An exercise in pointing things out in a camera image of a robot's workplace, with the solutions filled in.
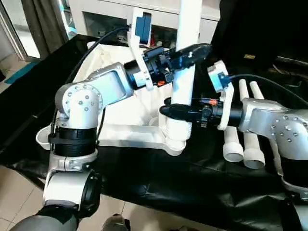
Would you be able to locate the grey left robot foot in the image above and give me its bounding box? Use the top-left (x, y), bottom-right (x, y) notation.
top-left (100, 214), bottom-right (131, 231)

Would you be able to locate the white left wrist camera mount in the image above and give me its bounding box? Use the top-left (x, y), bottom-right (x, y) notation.
top-left (127, 7), bottom-right (158, 90)

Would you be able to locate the teal floor mat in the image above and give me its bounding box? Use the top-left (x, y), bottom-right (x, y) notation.
top-left (4, 62), bottom-right (37, 86)

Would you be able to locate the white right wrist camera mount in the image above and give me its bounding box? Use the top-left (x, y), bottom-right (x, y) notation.
top-left (207, 60), bottom-right (236, 131)

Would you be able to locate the grey curtain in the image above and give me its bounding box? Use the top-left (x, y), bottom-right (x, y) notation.
top-left (21, 0), bottom-right (68, 59)

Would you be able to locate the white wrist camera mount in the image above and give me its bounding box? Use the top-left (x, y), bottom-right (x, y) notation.
top-left (207, 60), bottom-right (236, 131)
top-left (127, 7), bottom-right (158, 90)

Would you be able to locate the black metal bar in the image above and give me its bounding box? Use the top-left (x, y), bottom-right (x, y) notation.
top-left (273, 56), bottom-right (308, 69)

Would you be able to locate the white cabinet with glass doors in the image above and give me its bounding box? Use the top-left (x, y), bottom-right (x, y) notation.
top-left (69, 0), bottom-right (223, 50)

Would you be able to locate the white plastic table leg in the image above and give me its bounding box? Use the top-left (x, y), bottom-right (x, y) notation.
top-left (271, 139), bottom-right (285, 177)
top-left (222, 78), bottom-right (249, 163)
top-left (166, 0), bottom-right (204, 146)
top-left (243, 81), bottom-right (267, 169)

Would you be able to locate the white plastic table top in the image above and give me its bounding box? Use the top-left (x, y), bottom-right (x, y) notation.
top-left (36, 40), bottom-right (191, 156)

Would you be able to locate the black mat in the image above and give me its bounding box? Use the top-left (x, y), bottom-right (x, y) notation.
top-left (0, 33), bottom-right (308, 231)

